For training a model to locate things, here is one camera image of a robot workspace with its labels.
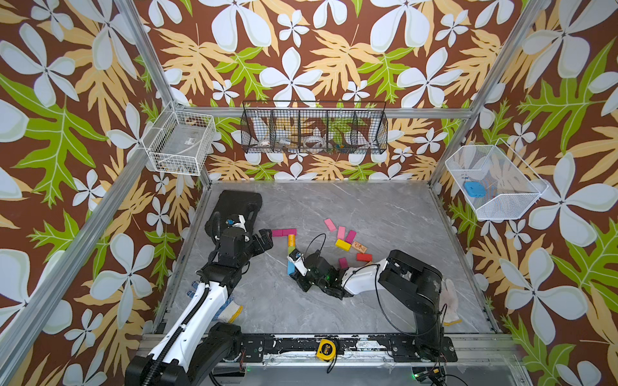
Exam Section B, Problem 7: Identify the white work glove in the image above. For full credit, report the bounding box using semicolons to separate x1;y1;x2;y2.
439;278;462;326

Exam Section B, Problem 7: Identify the yellow block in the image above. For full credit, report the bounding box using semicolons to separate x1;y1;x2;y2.
336;239;351;252

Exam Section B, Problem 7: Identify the pink block upright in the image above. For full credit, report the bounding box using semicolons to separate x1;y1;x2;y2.
337;226;346;240

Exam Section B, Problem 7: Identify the pink block top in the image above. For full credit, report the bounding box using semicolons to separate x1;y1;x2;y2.
324;219;337;232

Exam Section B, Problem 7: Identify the blue knit glove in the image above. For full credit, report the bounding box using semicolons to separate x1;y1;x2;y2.
211;294;244;323

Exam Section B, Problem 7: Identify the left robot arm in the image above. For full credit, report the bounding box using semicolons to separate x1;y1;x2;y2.
125;227;273;385

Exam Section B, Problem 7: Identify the yellow tape measure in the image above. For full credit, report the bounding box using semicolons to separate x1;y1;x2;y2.
315;339;337;362

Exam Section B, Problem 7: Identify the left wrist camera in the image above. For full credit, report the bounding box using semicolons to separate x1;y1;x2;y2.
224;214;247;233

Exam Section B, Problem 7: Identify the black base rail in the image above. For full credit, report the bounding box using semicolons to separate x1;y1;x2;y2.
222;334;458;363

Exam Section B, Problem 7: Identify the patterned wooden block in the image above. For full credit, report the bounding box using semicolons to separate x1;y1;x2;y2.
352;241;367;254

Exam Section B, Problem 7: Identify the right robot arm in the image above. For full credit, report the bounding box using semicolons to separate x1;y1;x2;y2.
287;249;458;363

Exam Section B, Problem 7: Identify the red block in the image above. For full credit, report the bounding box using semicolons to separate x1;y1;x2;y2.
357;253;373;262

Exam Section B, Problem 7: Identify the pink block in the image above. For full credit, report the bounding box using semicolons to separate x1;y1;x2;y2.
337;226;346;240
324;219;337;232

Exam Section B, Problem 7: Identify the blue object in basket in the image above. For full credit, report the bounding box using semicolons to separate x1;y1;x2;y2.
463;181;487;199

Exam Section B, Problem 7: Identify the white wire basket right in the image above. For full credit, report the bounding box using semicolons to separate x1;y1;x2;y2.
445;139;549;222

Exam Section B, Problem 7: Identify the white wire basket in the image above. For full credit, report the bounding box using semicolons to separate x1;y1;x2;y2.
143;102;217;176
445;139;549;222

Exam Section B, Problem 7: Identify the white wire basket left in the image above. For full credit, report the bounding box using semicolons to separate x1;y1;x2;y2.
143;102;217;176

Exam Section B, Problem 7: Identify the black wire basket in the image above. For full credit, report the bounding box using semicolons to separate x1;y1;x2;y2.
240;100;389;154

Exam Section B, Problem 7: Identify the black plastic case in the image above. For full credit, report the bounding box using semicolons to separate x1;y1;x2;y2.
204;190;262;236

